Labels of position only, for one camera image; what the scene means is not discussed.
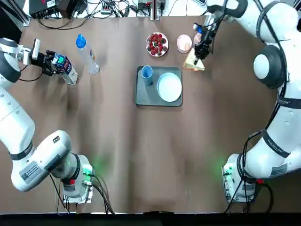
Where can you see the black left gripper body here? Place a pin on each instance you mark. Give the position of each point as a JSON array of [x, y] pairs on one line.
[[38, 60]]

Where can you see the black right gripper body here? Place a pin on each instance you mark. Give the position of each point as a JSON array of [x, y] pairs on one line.
[[207, 35]]

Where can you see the triangular white bread sandwich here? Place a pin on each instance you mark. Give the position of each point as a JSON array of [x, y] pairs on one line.
[[191, 66]]

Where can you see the blue white milk carton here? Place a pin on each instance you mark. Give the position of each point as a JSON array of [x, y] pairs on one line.
[[68, 73]]

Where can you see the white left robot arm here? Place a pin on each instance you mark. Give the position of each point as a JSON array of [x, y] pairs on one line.
[[14, 113]]

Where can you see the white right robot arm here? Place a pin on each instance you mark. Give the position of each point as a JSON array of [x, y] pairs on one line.
[[270, 58]]

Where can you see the light blue plate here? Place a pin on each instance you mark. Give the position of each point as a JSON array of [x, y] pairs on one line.
[[169, 87]]

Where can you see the white round plate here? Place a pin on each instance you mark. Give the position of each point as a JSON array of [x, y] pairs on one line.
[[147, 44]]

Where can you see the blue cup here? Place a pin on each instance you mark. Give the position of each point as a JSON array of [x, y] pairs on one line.
[[148, 80]]

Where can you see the grey rectangular tray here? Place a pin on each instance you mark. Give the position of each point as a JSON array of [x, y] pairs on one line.
[[145, 96]]

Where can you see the brown egg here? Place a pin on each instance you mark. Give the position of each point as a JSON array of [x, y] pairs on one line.
[[187, 46]]

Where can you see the clear bottle blue cap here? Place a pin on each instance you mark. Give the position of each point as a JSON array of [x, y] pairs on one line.
[[88, 55]]

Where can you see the red strawberry pile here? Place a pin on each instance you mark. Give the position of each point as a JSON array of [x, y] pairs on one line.
[[156, 44]]

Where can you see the black router red logo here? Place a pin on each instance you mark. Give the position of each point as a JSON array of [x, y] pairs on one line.
[[42, 9]]

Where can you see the dark brown box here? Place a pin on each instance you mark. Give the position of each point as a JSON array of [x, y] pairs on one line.
[[67, 9]]

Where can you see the power strip red switches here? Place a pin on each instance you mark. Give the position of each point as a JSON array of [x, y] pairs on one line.
[[107, 9]]

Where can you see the aluminium frame rail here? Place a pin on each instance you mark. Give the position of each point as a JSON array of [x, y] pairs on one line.
[[23, 20]]

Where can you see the aluminium post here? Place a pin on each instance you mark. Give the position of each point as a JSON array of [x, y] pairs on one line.
[[155, 11]]

